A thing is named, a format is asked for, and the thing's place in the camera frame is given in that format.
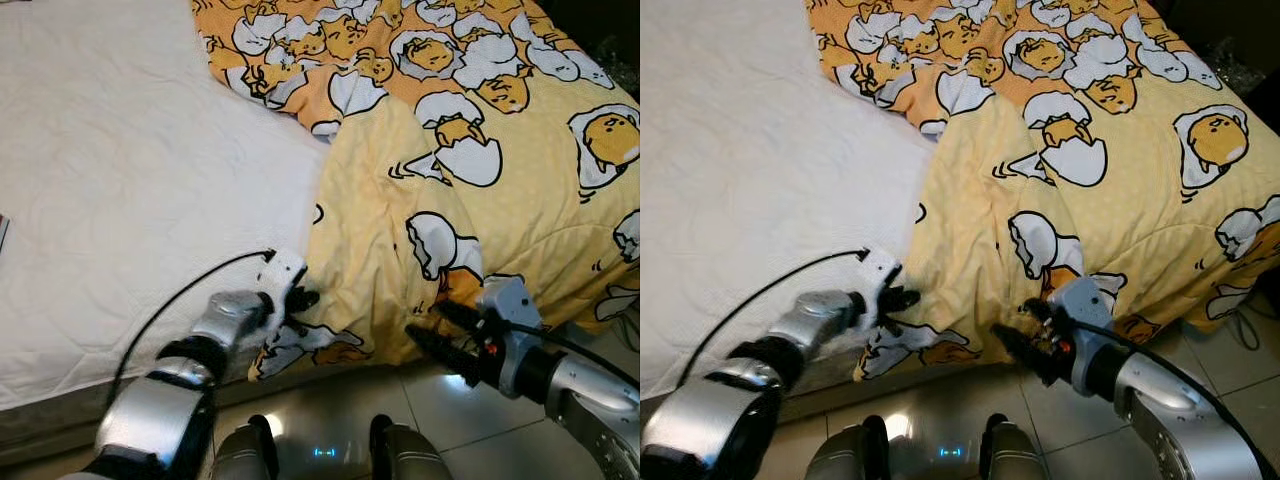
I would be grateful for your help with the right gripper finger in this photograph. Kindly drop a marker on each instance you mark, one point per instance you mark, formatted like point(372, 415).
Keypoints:
point(440, 352)
point(1022, 352)
point(1040, 315)
point(460, 319)

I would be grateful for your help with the yellow egg print blanket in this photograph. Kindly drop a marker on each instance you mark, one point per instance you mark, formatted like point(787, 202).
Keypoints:
point(520, 200)
point(1130, 200)

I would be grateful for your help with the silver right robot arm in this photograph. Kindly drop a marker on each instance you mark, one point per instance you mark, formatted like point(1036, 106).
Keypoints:
point(1170, 410)
point(590, 400)

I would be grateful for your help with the grey robot right leg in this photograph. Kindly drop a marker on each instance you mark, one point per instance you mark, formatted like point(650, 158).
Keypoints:
point(1015, 455)
point(410, 455)

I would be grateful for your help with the grey robot leg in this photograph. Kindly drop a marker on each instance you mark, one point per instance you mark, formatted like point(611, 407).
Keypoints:
point(410, 455)
point(1015, 455)
point(840, 455)
point(240, 455)

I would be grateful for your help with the grey robot left leg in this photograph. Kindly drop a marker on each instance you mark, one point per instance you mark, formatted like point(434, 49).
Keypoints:
point(840, 455)
point(240, 455)

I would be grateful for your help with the white quilted mattress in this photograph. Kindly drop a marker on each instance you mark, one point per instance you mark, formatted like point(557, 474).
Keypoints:
point(740, 180)
point(120, 180)

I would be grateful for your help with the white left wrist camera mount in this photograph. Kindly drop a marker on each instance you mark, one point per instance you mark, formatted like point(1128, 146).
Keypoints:
point(880, 268)
point(283, 272)

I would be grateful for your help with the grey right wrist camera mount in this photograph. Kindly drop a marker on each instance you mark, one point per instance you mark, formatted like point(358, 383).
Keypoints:
point(1080, 300)
point(510, 305)

